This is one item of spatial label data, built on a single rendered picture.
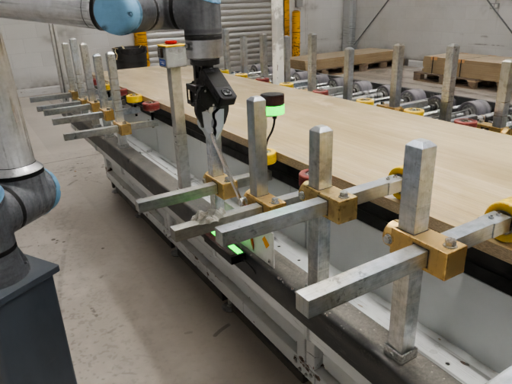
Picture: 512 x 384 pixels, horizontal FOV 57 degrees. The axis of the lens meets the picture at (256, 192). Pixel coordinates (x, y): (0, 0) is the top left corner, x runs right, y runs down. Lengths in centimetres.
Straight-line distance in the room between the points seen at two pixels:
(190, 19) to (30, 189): 75
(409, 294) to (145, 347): 146
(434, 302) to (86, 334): 158
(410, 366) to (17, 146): 122
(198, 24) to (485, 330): 91
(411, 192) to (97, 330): 177
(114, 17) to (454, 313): 96
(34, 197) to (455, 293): 121
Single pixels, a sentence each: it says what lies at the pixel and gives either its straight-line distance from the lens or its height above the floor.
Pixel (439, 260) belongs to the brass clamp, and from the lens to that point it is 80.
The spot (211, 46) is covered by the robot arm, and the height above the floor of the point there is 124.
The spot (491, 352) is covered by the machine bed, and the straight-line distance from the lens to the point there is 113.
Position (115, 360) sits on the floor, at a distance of 213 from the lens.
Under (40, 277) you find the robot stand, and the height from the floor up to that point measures 60.
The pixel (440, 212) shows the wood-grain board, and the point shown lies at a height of 90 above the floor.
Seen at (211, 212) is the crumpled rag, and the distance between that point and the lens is 114.
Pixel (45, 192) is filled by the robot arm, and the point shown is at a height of 80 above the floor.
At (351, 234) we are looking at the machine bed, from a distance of 130.
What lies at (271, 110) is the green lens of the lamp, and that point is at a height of 109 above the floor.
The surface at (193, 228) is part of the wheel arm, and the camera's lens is 112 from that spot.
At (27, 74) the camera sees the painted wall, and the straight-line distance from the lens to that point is 879.
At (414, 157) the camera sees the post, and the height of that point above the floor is 110.
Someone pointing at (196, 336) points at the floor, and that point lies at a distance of 216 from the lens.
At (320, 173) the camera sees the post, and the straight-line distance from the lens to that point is 98.
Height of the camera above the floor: 134
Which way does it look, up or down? 22 degrees down
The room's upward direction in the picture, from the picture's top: 2 degrees counter-clockwise
